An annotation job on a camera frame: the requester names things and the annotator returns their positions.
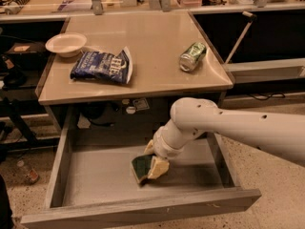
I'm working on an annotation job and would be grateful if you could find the white stick black handle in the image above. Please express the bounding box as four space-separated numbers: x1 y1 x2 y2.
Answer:
225 11 257 64

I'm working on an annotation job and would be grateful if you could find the green and yellow sponge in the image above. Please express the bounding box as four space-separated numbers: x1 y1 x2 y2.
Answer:
132 155 154 185

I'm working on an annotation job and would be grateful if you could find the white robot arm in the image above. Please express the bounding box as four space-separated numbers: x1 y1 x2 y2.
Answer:
144 97 305 179

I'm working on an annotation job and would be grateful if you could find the beige counter cabinet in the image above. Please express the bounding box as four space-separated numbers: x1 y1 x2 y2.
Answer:
34 10 235 135

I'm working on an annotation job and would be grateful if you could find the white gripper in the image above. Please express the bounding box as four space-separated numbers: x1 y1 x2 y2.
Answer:
144 126 185 179

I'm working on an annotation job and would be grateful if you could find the open grey wooden drawer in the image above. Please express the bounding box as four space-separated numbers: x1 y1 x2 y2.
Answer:
21 109 261 229

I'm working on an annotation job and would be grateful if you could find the blue chip bag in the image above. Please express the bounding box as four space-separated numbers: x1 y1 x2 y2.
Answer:
70 47 132 84

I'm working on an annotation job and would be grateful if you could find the white paper bowl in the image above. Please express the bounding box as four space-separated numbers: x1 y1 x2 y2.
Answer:
45 32 87 58

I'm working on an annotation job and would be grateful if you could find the green soda can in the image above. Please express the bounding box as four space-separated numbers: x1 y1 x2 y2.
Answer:
179 42 207 72

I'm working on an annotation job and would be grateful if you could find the black stand left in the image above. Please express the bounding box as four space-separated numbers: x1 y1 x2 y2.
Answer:
1 97 59 151

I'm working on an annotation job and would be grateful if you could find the plastic bottle on floor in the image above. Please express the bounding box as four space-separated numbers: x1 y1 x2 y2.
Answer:
17 160 39 184

